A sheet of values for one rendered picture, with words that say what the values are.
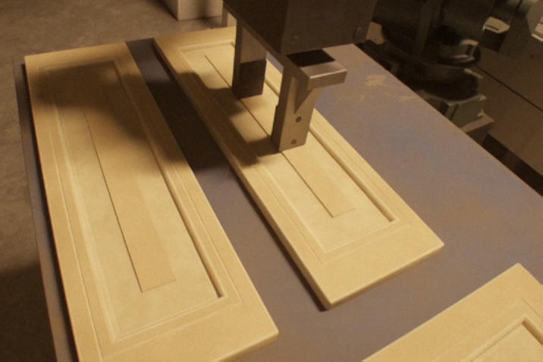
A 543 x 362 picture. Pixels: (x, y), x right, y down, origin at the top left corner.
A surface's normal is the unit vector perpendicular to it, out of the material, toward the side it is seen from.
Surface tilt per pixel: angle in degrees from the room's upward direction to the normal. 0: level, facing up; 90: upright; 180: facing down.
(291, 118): 90
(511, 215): 0
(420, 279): 0
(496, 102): 90
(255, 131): 11
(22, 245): 0
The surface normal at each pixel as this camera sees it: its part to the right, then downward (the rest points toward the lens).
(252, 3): -0.87, 0.24
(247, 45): 0.48, 0.62
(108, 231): -0.05, -0.69
